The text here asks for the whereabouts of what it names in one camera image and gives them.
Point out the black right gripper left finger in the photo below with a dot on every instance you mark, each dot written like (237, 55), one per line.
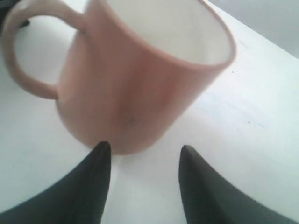
(78, 198)

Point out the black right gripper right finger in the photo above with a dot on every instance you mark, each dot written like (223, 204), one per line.
(208, 198)

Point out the pink ceramic mug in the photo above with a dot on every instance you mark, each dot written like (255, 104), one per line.
(130, 72)

